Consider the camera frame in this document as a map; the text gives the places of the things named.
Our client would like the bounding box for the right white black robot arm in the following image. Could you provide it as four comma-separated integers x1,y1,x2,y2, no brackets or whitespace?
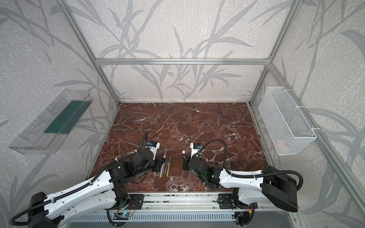
182,154,303,212

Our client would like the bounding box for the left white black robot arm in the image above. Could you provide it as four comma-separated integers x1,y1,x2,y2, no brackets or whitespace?
9,147,166,228

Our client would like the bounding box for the dark green pen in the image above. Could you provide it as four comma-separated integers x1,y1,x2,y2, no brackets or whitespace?
162,163,167,177

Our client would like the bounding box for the orange brown pen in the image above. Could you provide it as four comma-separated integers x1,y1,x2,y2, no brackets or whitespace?
163,158,170,177

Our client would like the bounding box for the tan pen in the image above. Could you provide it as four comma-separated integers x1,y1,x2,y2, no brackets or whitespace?
166,158,171,177

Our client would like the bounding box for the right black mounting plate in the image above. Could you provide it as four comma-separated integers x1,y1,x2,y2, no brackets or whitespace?
216,193,258,210

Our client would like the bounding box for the black mounting plate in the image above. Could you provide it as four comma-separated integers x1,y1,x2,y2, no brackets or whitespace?
216,193,258,210
112,194,144,210

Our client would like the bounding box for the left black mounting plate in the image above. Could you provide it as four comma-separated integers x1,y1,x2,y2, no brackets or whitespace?
112,194,144,210

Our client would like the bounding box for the green circuit board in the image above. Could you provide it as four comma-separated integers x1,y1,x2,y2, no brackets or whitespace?
113,211,133,220

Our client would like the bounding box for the pink item in basket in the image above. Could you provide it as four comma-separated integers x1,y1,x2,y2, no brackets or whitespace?
277,140,289,153

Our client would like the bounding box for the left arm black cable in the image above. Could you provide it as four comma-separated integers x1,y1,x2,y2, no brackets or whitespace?
9,130,149,226

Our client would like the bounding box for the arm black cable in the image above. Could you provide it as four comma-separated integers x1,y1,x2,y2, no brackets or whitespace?
198,139,304,192
9,130,149,226

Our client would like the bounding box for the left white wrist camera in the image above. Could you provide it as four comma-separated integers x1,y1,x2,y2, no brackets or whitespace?
145,141,160,160

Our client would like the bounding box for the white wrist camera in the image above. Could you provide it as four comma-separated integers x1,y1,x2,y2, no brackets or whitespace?
145,141,160,160
190,142,202,159

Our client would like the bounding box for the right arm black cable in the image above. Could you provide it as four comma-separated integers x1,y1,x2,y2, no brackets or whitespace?
198,139,304,192

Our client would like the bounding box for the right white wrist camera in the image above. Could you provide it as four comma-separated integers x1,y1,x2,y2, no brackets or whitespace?
190,142,202,159

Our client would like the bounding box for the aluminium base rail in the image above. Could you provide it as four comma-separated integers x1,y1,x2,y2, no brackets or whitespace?
59,191,300,213

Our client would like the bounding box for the white wire mesh basket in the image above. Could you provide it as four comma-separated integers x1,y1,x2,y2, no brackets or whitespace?
259,86,317,156

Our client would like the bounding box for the clear plastic wall tray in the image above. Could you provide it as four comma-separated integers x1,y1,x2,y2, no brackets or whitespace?
9,89,93,155

